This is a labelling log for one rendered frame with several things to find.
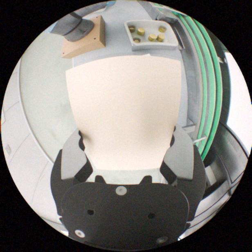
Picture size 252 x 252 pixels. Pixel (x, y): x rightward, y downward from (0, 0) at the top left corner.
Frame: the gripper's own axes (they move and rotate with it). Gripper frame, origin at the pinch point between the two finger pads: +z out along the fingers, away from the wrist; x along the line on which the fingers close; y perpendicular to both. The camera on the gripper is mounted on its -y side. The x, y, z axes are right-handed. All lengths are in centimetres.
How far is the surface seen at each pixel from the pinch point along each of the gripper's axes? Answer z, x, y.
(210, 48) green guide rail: 16, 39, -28
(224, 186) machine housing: -18, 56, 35
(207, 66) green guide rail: 17.4, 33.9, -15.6
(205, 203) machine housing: -18, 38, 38
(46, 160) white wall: 85, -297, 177
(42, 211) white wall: -127, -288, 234
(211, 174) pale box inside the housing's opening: 1, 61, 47
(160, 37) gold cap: 29.1, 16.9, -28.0
